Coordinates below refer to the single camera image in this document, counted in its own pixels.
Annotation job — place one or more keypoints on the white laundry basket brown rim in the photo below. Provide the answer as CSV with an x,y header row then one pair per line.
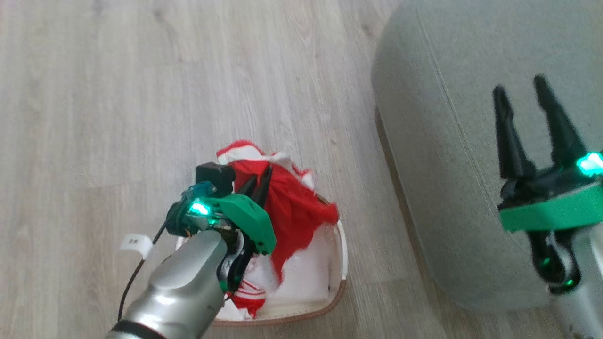
x,y
342,263

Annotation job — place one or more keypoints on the grey fabric sofa seat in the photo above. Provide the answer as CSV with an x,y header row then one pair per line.
x,y
447,141

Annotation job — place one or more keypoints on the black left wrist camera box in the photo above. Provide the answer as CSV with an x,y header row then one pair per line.
x,y
214,178

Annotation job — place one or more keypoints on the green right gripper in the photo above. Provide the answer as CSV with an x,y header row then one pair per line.
x,y
551,209

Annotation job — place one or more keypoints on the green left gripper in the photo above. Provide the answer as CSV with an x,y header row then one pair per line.
x,y
245,216

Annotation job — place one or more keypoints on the red white sports jersey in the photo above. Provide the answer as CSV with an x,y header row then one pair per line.
x,y
294,209

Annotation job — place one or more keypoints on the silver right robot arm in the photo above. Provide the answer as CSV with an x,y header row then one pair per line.
x,y
584,282

